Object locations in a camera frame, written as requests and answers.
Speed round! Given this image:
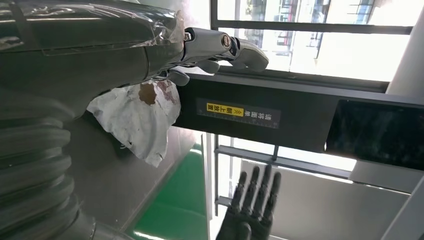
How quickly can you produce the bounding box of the grey parcel dotted red print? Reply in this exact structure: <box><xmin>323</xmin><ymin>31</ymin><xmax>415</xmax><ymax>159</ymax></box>
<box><xmin>86</xmin><ymin>79</ymin><xmax>182</xmax><ymax>168</ymax></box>

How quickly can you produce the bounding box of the green conveyor belt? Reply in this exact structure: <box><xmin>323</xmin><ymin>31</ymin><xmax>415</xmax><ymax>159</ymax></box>
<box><xmin>125</xmin><ymin>144</ymin><xmax>210</xmax><ymax>240</ymax></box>

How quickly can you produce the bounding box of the black yellow label sticker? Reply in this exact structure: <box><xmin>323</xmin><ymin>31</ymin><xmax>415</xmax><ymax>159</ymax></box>
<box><xmin>196</xmin><ymin>97</ymin><xmax>282</xmax><ymax>129</ymax></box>

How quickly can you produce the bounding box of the aluminium conveyor frame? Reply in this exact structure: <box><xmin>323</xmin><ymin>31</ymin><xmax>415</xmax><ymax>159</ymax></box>
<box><xmin>200</xmin><ymin>145</ymin><xmax>216</xmax><ymax>240</ymax></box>

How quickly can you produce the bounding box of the dark window frame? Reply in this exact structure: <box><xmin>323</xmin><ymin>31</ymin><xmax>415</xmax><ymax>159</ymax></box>
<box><xmin>210</xmin><ymin>0</ymin><xmax>424</xmax><ymax>216</ymax></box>

